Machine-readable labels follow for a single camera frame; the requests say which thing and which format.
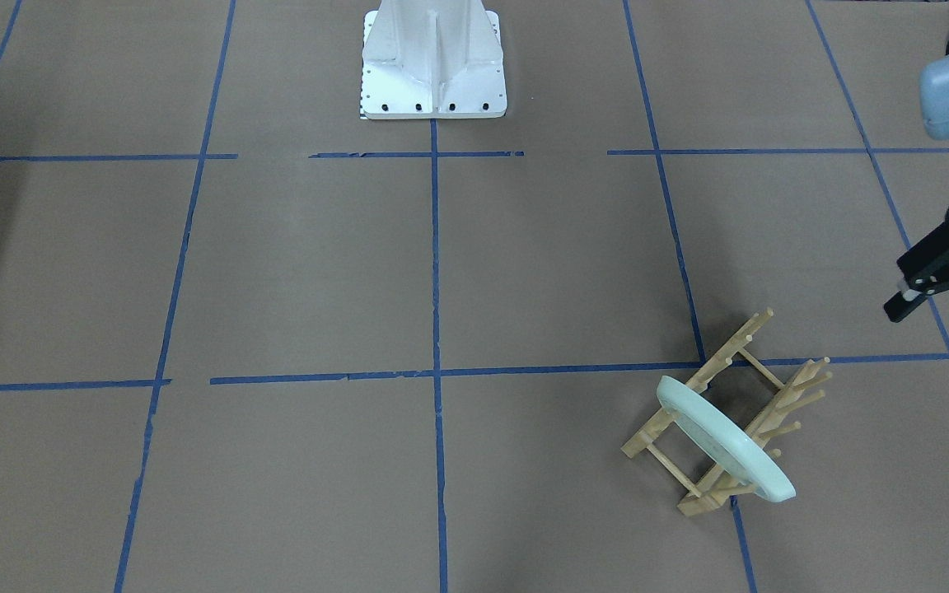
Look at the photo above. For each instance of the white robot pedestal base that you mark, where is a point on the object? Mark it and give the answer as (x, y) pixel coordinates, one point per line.
(432, 59)

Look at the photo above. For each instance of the light green plate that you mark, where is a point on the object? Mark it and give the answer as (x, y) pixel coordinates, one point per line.
(723, 441)

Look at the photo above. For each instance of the wooden dish rack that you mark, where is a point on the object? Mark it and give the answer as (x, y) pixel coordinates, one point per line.
(716, 488)

